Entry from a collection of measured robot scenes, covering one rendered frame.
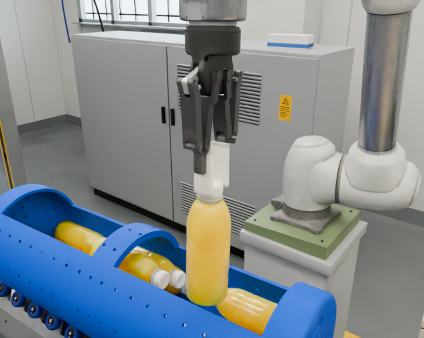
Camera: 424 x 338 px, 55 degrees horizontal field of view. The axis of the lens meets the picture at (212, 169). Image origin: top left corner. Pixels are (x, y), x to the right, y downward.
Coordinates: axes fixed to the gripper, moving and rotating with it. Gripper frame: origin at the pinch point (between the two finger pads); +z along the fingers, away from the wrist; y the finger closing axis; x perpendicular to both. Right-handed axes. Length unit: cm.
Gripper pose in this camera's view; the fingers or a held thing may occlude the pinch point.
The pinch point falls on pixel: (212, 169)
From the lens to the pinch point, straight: 60.8
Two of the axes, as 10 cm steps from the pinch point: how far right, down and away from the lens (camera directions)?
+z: -0.1, 9.4, 3.3
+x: 8.4, 1.9, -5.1
